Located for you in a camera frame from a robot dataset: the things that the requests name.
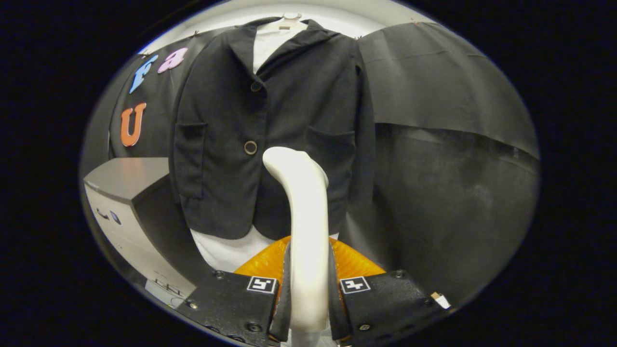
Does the white garment steamer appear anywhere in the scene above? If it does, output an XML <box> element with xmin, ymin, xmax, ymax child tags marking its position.
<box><xmin>263</xmin><ymin>146</ymin><xmax>331</xmax><ymax>347</ymax></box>

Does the grey cabinet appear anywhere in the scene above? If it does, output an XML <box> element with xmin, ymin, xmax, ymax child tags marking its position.
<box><xmin>83</xmin><ymin>157</ymin><xmax>215</xmax><ymax>309</ymax></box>

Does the white mannequin torso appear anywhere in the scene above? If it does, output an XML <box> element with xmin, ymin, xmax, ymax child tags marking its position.
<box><xmin>190</xmin><ymin>12</ymin><xmax>340</xmax><ymax>273</ymax></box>

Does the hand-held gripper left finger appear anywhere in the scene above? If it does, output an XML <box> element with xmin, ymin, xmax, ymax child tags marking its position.
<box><xmin>174</xmin><ymin>236</ymin><xmax>292</xmax><ymax>347</ymax></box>

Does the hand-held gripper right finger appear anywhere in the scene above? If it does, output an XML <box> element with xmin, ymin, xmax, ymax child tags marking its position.
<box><xmin>329</xmin><ymin>236</ymin><xmax>446</xmax><ymax>347</ymax></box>

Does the black jacket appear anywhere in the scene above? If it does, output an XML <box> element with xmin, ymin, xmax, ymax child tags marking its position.
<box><xmin>169</xmin><ymin>17</ymin><xmax>377</xmax><ymax>241</ymax></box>

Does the black backdrop cloth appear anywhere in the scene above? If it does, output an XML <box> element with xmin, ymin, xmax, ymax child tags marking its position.
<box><xmin>80</xmin><ymin>22</ymin><xmax>540</xmax><ymax>304</ymax></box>

